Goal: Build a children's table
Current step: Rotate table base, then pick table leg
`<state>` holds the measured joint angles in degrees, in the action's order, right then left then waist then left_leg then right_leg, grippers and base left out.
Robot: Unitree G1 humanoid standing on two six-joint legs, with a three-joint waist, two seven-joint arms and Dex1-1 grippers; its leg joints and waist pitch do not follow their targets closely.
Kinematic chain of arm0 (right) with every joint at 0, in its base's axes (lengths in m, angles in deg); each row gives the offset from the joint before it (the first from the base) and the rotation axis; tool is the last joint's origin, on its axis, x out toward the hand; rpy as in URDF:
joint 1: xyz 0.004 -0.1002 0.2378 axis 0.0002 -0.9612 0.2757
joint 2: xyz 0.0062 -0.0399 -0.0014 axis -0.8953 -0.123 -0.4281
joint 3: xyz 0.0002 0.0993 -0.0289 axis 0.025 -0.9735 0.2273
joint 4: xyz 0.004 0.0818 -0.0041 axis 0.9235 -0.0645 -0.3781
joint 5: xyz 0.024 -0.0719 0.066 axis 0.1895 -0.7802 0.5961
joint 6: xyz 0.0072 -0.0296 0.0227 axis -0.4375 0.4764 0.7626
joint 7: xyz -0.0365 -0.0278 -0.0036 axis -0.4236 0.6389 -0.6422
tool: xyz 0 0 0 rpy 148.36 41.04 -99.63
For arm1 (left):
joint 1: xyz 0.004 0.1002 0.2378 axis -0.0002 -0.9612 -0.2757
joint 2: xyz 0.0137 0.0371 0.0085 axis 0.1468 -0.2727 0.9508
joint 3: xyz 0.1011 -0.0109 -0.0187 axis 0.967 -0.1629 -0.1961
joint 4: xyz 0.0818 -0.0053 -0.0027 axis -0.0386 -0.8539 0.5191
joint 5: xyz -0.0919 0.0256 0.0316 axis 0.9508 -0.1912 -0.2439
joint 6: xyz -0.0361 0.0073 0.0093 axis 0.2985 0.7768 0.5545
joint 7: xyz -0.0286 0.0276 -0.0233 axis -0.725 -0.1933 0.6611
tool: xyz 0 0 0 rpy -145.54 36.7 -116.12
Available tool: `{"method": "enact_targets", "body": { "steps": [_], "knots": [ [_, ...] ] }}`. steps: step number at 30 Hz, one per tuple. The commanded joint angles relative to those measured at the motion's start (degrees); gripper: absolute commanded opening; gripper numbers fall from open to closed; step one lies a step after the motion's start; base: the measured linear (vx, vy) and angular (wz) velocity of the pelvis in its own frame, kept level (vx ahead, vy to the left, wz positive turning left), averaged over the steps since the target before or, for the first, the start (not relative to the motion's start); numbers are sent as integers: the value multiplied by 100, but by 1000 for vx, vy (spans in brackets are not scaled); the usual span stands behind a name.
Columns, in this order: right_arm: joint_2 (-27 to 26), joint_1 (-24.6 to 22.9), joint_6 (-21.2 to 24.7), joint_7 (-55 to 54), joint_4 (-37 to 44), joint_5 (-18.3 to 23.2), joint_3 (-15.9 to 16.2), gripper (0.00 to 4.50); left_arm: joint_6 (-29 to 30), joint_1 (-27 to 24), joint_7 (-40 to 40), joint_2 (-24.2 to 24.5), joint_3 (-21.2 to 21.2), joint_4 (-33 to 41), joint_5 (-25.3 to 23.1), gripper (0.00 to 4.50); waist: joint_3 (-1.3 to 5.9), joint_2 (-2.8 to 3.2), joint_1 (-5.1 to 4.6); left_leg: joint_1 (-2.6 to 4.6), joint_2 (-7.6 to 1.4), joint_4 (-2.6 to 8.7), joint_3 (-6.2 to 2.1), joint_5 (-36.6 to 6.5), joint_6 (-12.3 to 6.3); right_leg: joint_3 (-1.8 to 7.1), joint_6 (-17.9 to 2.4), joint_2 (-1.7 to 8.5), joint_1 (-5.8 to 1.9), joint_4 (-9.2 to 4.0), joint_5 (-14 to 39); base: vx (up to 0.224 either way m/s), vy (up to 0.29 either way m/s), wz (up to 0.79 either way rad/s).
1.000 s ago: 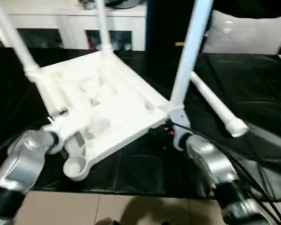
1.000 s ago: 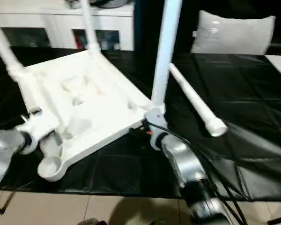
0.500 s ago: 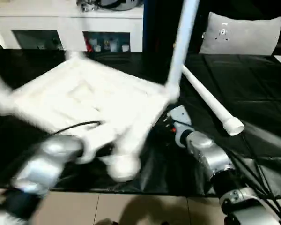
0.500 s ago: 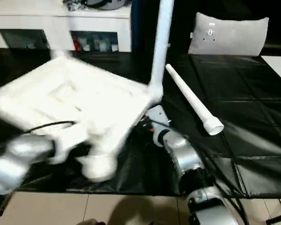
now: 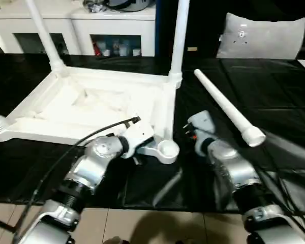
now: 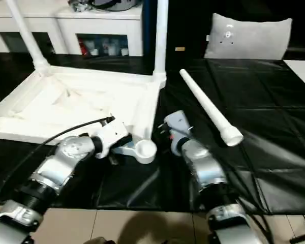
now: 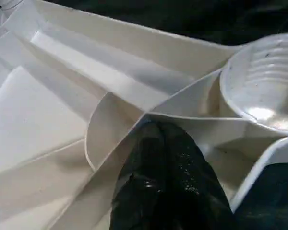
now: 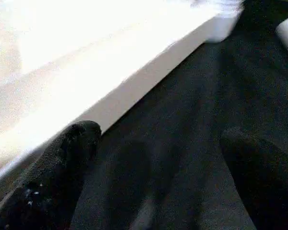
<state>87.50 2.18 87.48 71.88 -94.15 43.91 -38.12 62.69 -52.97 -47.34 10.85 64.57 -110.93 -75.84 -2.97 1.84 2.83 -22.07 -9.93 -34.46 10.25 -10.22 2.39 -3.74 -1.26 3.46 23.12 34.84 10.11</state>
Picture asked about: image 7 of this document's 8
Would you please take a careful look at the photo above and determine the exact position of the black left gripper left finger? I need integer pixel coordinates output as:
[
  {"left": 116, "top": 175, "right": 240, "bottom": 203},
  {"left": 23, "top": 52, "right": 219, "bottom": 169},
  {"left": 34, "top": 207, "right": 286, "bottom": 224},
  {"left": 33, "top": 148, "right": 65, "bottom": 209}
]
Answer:
[{"left": 109, "top": 120, "right": 171, "bottom": 230}]

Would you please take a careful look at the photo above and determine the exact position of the white plastic table leg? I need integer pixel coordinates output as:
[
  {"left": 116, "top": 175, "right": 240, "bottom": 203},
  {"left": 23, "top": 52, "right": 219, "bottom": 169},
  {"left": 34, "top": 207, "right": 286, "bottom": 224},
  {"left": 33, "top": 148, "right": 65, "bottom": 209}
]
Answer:
[{"left": 0, "top": 0, "right": 25, "bottom": 11}]

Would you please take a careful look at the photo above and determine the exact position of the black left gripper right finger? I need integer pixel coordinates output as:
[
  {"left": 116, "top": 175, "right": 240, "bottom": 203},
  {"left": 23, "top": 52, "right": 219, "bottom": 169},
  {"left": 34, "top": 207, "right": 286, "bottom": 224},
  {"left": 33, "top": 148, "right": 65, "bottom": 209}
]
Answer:
[{"left": 157, "top": 121, "right": 233, "bottom": 230}]

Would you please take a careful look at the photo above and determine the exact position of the white plastic table top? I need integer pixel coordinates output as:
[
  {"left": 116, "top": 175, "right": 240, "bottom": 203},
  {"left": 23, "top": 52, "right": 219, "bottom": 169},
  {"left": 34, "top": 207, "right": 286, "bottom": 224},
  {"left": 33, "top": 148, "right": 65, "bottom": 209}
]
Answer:
[{"left": 0, "top": 0, "right": 288, "bottom": 230}]

